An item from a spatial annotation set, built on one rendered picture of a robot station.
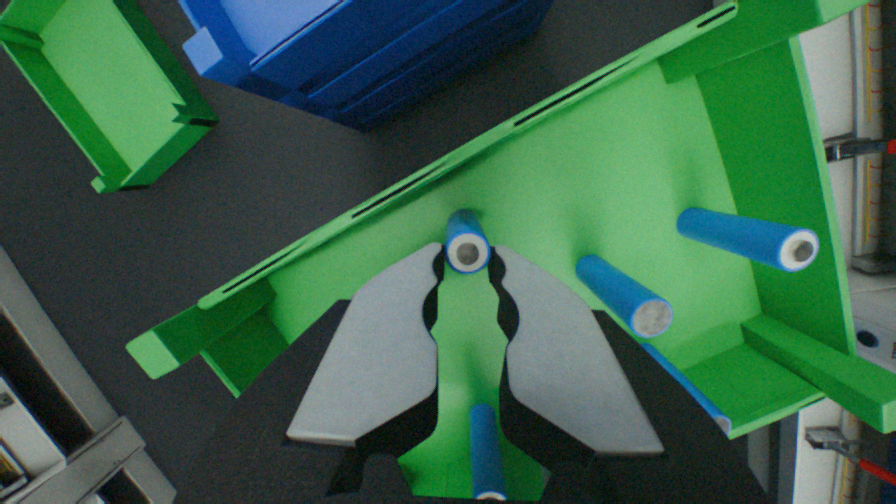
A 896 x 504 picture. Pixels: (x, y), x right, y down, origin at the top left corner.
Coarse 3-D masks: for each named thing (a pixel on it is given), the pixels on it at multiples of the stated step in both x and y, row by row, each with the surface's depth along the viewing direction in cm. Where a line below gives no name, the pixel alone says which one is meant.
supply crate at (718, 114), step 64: (768, 0) 9; (832, 0) 8; (640, 64) 11; (704, 64) 13; (768, 64) 12; (512, 128) 12; (576, 128) 16; (640, 128) 16; (704, 128) 16; (768, 128) 13; (384, 192) 12; (448, 192) 17; (512, 192) 17; (576, 192) 17; (640, 192) 17; (704, 192) 17; (768, 192) 14; (832, 192) 12; (320, 256) 19; (384, 256) 19; (576, 256) 18; (640, 256) 18; (704, 256) 18; (832, 256) 13; (192, 320) 14; (256, 320) 19; (448, 320) 20; (704, 320) 19; (768, 320) 18; (832, 320) 14; (448, 384) 21; (704, 384) 18; (768, 384) 16; (832, 384) 14; (448, 448) 22; (512, 448) 21
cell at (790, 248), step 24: (696, 216) 16; (720, 216) 15; (696, 240) 16; (720, 240) 14; (744, 240) 13; (768, 240) 12; (792, 240) 11; (816, 240) 11; (768, 264) 12; (792, 264) 11
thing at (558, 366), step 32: (512, 256) 11; (512, 288) 9; (544, 288) 9; (512, 320) 9; (544, 320) 8; (576, 320) 8; (512, 352) 7; (544, 352) 7; (576, 352) 7; (608, 352) 7; (512, 384) 6; (544, 384) 6; (576, 384) 6; (608, 384) 6; (512, 416) 6; (544, 416) 6; (576, 416) 6; (608, 416) 6; (640, 416) 6; (544, 448) 6; (576, 448) 5; (608, 448) 5; (640, 448) 5; (544, 480) 8
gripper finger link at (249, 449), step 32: (320, 320) 8; (288, 352) 7; (320, 352) 7; (256, 384) 6; (288, 384) 6; (224, 416) 5; (256, 416) 5; (288, 416) 5; (224, 448) 5; (256, 448) 5; (288, 448) 5; (320, 448) 5; (352, 448) 5; (192, 480) 4; (224, 480) 5; (256, 480) 5; (288, 480) 5; (320, 480) 5; (352, 480) 5
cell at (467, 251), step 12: (456, 216) 15; (468, 216) 15; (456, 228) 12; (468, 228) 12; (480, 228) 13; (456, 240) 12; (468, 240) 12; (480, 240) 12; (456, 252) 12; (468, 252) 12; (480, 252) 12; (456, 264) 12; (468, 264) 12; (480, 264) 12
